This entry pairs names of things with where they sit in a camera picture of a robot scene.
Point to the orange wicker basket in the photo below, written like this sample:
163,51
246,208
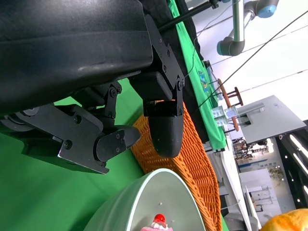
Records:
197,163

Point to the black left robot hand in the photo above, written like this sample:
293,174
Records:
60,48

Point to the white box green label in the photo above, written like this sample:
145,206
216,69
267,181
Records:
221,122
217,112

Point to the brown wooden stool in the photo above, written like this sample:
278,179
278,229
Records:
235,124
223,92

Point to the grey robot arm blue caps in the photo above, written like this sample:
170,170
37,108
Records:
237,29

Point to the black boom pole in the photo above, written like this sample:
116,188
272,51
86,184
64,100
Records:
190,14

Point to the pink and chocolate cake slice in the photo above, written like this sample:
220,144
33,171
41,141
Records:
158,222

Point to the grey bowl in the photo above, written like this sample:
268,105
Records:
163,192

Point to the clear plastic box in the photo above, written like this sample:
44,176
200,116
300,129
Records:
231,113

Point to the grey monitor panel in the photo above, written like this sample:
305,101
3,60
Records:
272,120

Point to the green tablecloth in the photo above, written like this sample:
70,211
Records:
36,192

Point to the green cloth with blue print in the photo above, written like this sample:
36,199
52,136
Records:
192,62

